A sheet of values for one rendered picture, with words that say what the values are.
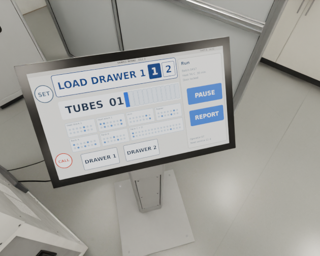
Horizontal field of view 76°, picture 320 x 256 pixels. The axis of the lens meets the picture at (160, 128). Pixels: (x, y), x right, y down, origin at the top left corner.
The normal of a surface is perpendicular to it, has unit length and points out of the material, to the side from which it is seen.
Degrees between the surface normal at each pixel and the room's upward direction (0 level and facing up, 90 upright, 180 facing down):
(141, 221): 3
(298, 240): 0
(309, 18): 90
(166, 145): 50
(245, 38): 90
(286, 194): 0
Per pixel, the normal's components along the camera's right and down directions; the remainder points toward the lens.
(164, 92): 0.18, 0.23
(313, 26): -0.64, 0.62
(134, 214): -0.08, -0.56
